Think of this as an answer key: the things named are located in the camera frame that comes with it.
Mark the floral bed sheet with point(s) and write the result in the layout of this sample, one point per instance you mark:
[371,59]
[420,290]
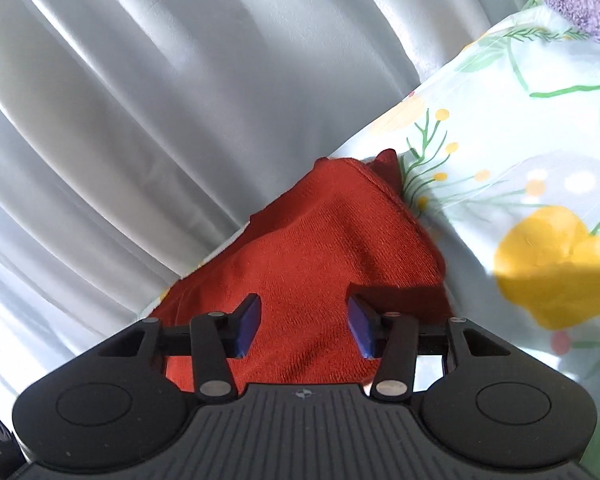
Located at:
[505,160]

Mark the white curtain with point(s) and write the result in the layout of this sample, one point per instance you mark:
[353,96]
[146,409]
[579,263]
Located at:
[155,110]

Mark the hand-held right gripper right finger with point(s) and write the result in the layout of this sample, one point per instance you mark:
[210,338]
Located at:
[361,327]

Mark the red knit cardigan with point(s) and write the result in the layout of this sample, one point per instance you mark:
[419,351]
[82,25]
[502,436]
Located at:
[320,240]

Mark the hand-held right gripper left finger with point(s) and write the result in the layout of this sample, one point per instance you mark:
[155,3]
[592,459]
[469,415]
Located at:
[245,327]

